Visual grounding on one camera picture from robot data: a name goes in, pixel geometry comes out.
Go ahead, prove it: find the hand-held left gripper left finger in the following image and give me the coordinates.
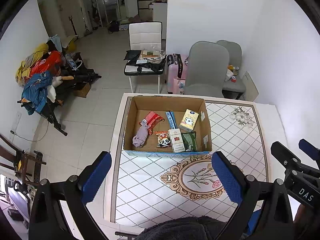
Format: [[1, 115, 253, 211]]
[[28, 151, 112, 240]]

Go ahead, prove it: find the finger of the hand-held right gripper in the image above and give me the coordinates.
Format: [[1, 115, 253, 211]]
[[299, 139, 320, 160], [271, 141, 302, 170]]

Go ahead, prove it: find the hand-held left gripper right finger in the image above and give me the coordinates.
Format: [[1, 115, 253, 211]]
[[211, 151, 294, 240]]

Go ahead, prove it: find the green soft packet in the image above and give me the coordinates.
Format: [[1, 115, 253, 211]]
[[180, 131, 199, 152]]

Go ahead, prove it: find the purple cloth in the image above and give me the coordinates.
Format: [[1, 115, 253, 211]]
[[132, 124, 150, 148]]

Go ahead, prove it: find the white cigarette box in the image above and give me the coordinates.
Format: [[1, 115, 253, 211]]
[[167, 128, 185, 153]]

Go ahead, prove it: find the yellow tissue pack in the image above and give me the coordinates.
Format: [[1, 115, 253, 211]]
[[179, 109, 200, 132]]

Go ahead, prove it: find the panda print snack packet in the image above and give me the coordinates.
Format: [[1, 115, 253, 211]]
[[155, 131, 173, 148]]

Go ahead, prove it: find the red soft packet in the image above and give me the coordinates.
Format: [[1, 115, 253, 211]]
[[141, 111, 165, 136]]

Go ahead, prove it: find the black folding rack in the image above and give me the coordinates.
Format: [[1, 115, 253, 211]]
[[17, 52, 102, 137]]

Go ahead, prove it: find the dark fleece clothing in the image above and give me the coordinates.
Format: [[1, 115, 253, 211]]
[[135, 215, 227, 240]]

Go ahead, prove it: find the dark wooden chair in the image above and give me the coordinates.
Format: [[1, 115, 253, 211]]
[[0, 134, 47, 187]]

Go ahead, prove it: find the white board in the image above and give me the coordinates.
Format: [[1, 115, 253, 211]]
[[241, 71, 259, 102]]

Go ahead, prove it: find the small cardboard box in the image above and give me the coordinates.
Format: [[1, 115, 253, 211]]
[[73, 82, 92, 98]]

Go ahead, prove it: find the white plastic bag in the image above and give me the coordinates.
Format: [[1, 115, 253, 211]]
[[224, 65, 240, 82]]

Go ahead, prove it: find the pink paper bag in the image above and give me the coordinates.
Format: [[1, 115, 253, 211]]
[[173, 77, 187, 95]]

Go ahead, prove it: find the pile of colourful clothes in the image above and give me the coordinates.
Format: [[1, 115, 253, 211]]
[[15, 35, 78, 115]]

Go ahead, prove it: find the grey upholstered chair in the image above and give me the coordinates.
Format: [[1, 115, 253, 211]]
[[184, 41, 230, 98], [216, 40, 247, 99]]

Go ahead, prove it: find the pink suitcase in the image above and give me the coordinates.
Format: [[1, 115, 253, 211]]
[[166, 53, 189, 95]]

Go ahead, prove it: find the black bag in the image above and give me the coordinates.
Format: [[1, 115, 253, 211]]
[[124, 50, 167, 74]]

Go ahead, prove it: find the stack of papers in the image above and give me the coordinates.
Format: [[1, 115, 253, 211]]
[[137, 49, 167, 64]]

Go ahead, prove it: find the white padded chair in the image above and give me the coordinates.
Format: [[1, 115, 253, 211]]
[[124, 21, 167, 93]]

